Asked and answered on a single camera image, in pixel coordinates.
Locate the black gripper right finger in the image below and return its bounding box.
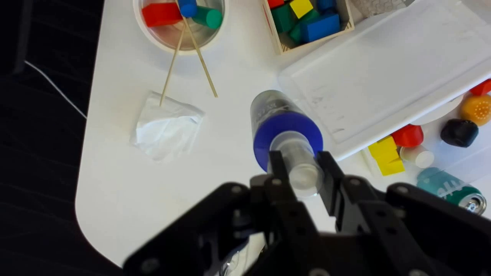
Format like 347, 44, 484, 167
316, 150, 378, 227

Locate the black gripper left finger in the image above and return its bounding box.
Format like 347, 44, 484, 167
266, 149, 319, 242

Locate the blue glue bottle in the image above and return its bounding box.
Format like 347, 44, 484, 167
250, 89, 326, 175

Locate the yellow square block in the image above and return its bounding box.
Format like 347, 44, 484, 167
367, 135, 407, 178

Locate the red hexagonal block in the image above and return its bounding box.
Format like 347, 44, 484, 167
392, 123, 425, 150

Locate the small white cap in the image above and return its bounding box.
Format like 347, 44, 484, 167
413, 147, 436, 170

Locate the teal drink can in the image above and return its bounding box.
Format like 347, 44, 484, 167
416, 165, 488, 216

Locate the black rounded block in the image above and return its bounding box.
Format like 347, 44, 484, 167
439, 118, 481, 149

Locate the white plastic tray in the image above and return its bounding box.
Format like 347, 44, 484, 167
278, 0, 491, 162

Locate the white folded tissue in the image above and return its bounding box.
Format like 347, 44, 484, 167
131, 90, 207, 162

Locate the wooden box of blocks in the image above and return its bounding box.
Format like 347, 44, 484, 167
263, 0, 358, 55

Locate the orange round block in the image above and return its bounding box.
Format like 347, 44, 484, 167
458, 93, 491, 127

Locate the thin wooden skewer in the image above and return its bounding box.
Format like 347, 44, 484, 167
158, 18, 188, 107
175, 0, 220, 100

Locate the large blue rectangular block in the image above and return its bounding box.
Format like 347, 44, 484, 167
303, 12, 344, 44

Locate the dark green block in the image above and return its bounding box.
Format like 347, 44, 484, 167
270, 4, 300, 35

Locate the yellow cube block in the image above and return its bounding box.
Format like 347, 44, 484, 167
287, 0, 315, 20

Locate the green cylinder block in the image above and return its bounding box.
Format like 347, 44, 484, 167
192, 4, 224, 31

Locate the white bowl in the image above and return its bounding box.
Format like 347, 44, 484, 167
131, 0, 229, 55

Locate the small blue cylinder block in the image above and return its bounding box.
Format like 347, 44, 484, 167
177, 0, 200, 20

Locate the red cylinder block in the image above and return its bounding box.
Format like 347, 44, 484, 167
142, 1, 184, 29

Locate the thin white cable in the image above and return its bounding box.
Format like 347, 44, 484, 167
23, 58, 89, 121

